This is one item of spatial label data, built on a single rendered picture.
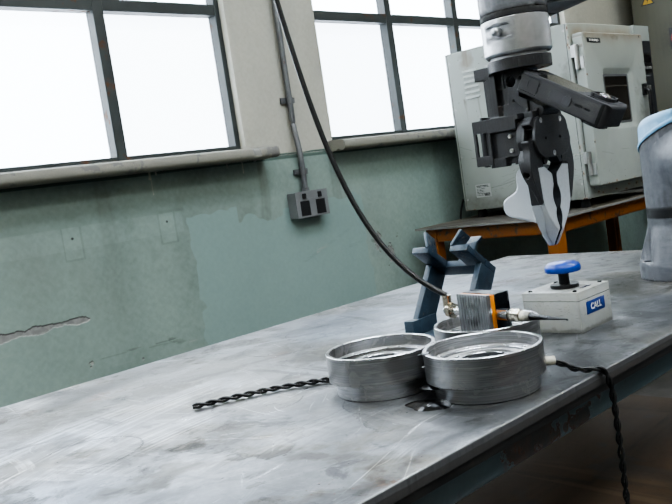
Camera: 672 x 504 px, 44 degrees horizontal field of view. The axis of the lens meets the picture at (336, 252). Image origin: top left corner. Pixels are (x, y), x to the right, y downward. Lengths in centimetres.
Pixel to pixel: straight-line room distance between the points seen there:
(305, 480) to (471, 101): 276
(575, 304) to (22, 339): 165
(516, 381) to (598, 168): 235
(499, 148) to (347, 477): 49
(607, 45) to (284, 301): 147
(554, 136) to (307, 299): 196
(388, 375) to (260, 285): 198
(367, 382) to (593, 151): 235
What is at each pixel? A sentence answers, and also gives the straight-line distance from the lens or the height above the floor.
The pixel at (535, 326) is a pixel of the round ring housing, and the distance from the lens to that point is 82.
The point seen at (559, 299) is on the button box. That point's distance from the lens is 93.
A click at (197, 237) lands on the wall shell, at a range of 256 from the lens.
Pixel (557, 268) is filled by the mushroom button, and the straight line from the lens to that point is 95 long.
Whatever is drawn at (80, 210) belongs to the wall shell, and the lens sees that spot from 237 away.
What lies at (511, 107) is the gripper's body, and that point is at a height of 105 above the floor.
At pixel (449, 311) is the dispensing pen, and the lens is 86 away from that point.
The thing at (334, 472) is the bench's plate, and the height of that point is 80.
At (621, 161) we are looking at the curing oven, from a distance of 318.
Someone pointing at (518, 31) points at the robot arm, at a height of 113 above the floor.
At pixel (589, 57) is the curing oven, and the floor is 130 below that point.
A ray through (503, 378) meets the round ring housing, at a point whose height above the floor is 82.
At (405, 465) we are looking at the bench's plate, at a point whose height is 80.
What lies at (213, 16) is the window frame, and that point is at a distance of 281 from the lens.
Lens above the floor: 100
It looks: 5 degrees down
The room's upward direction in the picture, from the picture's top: 9 degrees counter-clockwise
